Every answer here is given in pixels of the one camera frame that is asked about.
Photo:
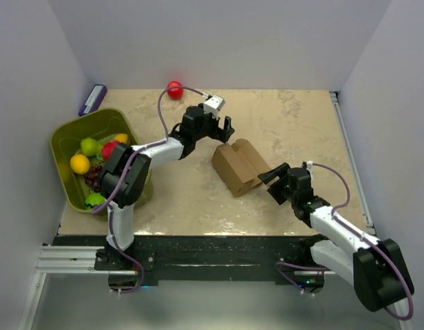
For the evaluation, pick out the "red apple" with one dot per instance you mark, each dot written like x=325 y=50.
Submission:
x=175 y=90

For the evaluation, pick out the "green pear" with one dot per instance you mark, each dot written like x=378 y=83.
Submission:
x=90 y=147

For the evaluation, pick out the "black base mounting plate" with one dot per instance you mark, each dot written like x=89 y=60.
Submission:
x=277 y=259

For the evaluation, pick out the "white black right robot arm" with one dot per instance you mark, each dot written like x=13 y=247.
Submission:
x=375 y=268

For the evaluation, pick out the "purple white small box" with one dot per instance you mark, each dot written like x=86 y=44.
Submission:
x=94 y=100

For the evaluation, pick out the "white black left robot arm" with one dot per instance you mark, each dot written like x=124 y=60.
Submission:
x=123 y=178

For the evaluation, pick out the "yellow lemon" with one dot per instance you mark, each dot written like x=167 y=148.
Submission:
x=80 y=164

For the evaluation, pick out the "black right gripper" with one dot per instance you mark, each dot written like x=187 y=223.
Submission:
x=279 y=171

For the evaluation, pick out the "olive green plastic bin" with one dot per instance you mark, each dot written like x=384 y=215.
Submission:
x=102 y=125

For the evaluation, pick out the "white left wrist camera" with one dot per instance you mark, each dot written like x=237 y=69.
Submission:
x=213 y=105

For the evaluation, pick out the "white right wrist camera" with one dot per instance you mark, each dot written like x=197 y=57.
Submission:
x=308 y=165

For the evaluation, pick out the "brown cardboard paper box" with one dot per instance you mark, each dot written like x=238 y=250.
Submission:
x=238 y=165

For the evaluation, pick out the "small orange fruit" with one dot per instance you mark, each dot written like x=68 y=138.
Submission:
x=122 y=138

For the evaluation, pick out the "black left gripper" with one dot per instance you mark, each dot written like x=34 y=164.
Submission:
x=219 y=135

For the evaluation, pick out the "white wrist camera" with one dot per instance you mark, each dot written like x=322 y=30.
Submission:
x=213 y=105
x=308 y=165

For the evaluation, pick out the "red dragon fruit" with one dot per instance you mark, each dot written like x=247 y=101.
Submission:
x=107 y=150

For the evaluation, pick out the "dark purple grapes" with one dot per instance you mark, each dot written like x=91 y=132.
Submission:
x=91 y=178

